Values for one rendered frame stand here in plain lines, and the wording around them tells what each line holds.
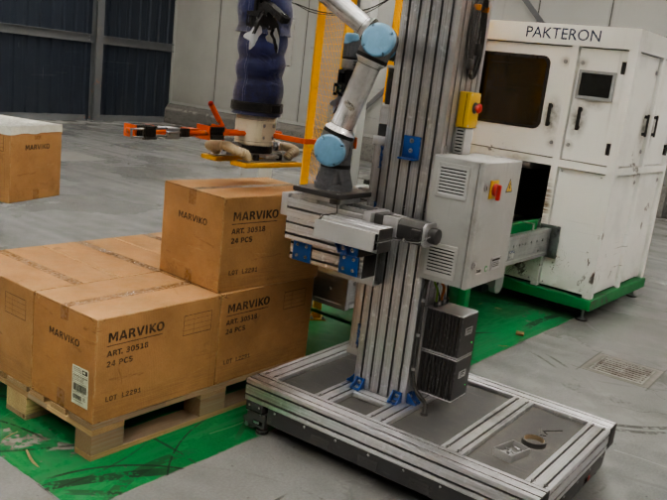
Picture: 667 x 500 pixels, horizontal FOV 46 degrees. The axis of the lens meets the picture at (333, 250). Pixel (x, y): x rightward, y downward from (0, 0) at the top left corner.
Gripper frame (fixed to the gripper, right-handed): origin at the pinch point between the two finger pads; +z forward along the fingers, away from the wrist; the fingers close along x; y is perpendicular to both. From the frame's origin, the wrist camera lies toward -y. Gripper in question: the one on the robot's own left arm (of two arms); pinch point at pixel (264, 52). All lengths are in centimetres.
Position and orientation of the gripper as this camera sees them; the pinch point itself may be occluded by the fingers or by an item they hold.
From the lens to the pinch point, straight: 295.1
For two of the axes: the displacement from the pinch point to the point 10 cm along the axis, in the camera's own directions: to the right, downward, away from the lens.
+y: -8.0, -2.2, 5.5
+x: -5.8, 1.1, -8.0
